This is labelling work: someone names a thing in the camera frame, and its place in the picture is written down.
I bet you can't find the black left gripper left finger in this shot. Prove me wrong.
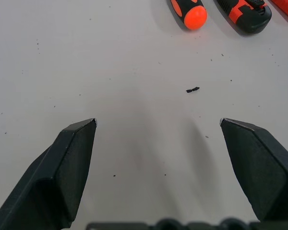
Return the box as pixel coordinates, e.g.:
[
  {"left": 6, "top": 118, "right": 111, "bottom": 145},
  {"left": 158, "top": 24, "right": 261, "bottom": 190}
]
[{"left": 0, "top": 118, "right": 98, "bottom": 230}]

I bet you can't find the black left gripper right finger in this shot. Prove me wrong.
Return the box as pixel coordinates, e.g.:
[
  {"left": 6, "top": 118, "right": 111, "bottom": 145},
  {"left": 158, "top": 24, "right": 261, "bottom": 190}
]
[{"left": 219, "top": 117, "right": 288, "bottom": 223}]

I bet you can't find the orange and black utility knife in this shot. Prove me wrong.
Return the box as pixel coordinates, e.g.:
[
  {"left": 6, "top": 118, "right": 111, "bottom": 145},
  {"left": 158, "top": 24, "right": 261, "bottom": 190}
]
[{"left": 213, "top": 0, "right": 272, "bottom": 35}]

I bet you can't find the orange black screwdriver handle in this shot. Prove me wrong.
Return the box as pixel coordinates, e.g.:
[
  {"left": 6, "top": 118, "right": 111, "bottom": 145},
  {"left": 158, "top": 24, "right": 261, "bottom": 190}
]
[{"left": 167, "top": 0, "right": 208, "bottom": 31}]

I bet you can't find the red tool handle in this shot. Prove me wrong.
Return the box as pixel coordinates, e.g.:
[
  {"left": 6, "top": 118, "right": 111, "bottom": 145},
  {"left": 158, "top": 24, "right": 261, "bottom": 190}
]
[{"left": 270, "top": 0, "right": 288, "bottom": 23}]

